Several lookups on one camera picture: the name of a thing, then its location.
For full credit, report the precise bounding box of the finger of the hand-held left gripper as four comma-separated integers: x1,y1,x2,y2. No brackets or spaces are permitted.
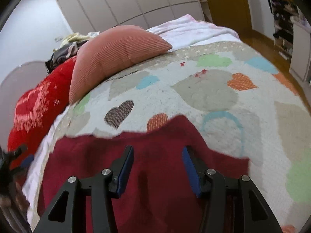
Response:
10,144,36,174

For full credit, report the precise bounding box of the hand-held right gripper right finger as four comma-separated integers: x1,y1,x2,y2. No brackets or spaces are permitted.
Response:
182,146,283,233

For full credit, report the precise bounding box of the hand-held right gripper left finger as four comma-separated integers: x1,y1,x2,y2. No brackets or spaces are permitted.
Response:
33,146,135,233

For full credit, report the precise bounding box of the maroon fleece sweatshirt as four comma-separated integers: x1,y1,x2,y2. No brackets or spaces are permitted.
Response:
36,115,251,233

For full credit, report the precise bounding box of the pile of clothes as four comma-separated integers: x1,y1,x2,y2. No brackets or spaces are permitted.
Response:
45,31,100,75

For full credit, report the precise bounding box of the red floral blanket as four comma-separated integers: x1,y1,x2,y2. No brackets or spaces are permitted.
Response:
7,56,79,173

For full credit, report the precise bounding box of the heart print quilted bedspread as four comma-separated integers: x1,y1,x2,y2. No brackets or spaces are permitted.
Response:
46,37,311,233

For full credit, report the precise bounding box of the grey padded headboard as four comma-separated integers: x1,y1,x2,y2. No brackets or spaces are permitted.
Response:
0,61,49,146

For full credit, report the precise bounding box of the white cabinet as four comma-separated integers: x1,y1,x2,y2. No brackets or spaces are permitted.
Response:
289,17,311,81

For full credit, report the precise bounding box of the grey wardrobe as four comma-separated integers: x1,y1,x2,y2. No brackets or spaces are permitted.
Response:
52,0,207,36

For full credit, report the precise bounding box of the wooden door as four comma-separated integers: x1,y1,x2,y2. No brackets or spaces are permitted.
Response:
199,0,252,28

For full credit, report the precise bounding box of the cluttered shelf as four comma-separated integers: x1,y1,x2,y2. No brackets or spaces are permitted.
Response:
267,0,300,60

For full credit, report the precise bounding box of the pink corduroy pillow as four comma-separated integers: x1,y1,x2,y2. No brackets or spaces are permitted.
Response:
69,25,173,105

